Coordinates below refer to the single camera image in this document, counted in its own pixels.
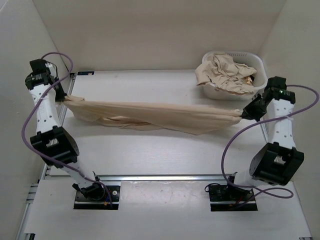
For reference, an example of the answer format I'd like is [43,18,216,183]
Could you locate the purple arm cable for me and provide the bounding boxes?
[221,84,320,201]
[21,51,115,208]

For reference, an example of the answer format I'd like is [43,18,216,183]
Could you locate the black corner label sticker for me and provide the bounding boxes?
[77,71,95,76]

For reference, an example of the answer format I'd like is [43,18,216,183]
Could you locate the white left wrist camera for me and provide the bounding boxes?
[45,62,58,78]

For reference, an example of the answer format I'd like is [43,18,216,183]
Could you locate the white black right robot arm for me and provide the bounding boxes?
[224,76,304,200]

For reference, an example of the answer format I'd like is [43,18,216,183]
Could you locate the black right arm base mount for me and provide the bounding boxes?
[204,183,258,212]

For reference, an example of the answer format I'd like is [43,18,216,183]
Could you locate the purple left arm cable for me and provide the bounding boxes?
[21,51,115,208]

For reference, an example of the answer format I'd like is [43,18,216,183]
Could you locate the aluminium right side rail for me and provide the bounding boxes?
[252,96,271,143]

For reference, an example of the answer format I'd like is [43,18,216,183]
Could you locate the white laundry basket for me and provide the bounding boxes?
[195,51,268,101]

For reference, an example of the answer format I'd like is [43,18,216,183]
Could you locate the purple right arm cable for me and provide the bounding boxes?
[221,84,320,201]

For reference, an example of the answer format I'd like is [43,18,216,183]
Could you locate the aluminium left side rail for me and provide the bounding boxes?
[15,72,77,240]

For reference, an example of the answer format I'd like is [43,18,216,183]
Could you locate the beige trousers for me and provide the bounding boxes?
[63,95,242,135]

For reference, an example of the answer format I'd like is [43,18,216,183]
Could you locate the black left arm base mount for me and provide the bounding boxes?
[72,183,121,211]

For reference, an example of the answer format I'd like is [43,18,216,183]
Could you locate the beige clothes pile in basket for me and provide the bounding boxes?
[195,52,257,95]

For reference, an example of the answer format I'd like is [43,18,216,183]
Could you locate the aluminium table edge rail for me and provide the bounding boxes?
[100,174,225,182]

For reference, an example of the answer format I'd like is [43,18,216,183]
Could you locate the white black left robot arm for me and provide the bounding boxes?
[25,59,106,201]

